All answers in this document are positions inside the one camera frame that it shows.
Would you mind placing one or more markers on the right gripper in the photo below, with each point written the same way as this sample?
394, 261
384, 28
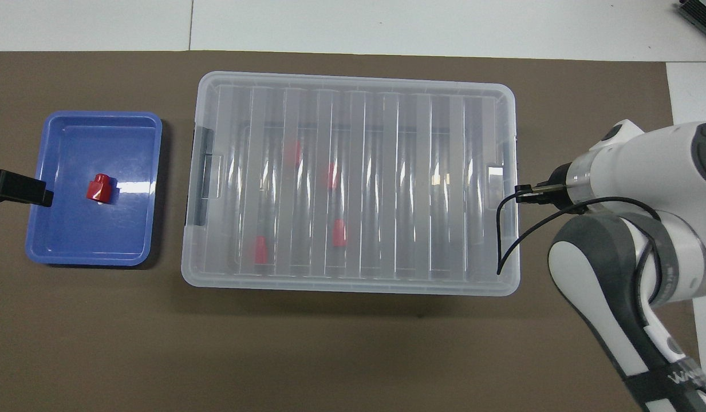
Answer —
564, 186

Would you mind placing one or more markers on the clear plastic box lid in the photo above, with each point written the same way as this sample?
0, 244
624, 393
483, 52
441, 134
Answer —
387, 189

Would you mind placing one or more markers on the red toy block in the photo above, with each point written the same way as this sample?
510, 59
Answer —
331, 175
339, 233
294, 154
99, 187
261, 250

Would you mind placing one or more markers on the clear plastic storage box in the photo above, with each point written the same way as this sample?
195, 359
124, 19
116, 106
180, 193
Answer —
188, 229

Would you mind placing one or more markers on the brown table mat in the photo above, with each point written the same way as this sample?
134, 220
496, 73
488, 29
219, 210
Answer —
352, 355

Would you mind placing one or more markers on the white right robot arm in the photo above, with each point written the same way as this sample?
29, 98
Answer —
645, 171

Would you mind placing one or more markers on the blue plastic tray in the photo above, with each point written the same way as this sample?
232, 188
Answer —
72, 229

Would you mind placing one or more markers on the grey ribbed device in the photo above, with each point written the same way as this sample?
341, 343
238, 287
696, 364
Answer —
701, 16

